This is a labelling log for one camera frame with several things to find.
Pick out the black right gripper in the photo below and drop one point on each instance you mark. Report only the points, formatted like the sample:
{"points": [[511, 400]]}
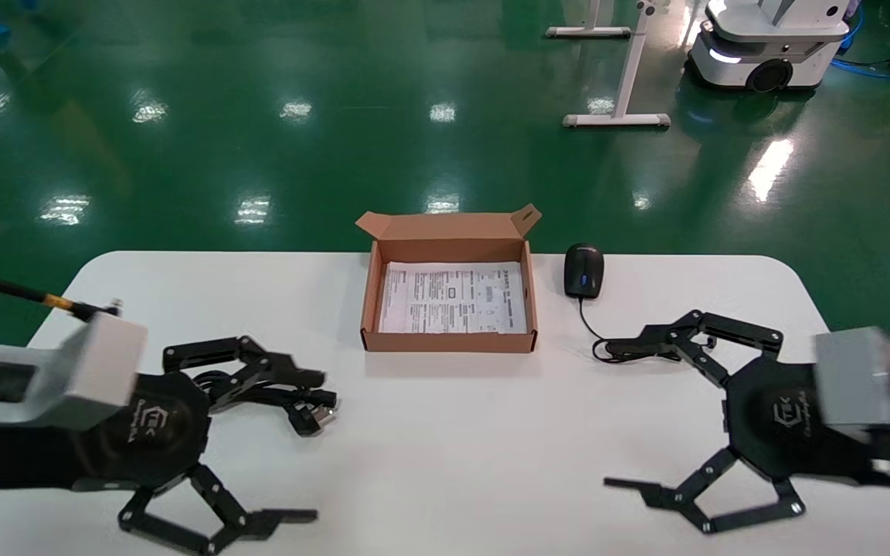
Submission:
{"points": [[773, 417]]}

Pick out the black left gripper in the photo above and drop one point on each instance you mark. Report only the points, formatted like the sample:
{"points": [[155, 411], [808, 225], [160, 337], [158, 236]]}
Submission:
{"points": [[155, 432]]}

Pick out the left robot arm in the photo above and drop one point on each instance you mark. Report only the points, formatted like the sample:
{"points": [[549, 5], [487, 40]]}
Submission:
{"points": [[12, 459]]}

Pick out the brown cardboard box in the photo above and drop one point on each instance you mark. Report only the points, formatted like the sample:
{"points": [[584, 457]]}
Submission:
{"points": [[445, 342]]}

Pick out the printed white paper sheet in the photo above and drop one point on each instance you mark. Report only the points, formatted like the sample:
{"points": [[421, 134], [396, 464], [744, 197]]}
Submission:
{"points": [[453, 297]]}

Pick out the white table leg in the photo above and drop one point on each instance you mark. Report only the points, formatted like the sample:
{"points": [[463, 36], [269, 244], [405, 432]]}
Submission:
{"points": [[588, 32], [619, 120]]}

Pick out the white wheeled robot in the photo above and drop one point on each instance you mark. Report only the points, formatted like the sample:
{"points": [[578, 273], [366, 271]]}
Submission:
{"points": [[769, 31]]}

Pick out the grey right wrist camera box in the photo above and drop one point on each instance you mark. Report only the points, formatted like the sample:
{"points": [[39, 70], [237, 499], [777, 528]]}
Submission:
{"points": [[854, 386]]}

